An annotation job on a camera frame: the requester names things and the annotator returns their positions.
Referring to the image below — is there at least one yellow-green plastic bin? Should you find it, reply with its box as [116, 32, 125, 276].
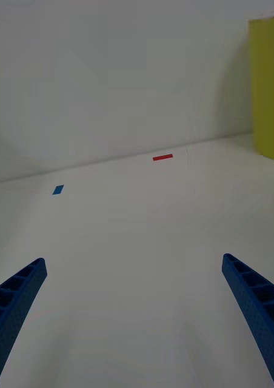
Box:
[248, 15, 274, 162]

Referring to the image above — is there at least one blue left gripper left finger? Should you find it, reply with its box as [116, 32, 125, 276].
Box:
[0, 257, 48, 388]

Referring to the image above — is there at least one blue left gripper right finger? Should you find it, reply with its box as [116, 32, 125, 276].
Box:
[221, 253, 274, 388]

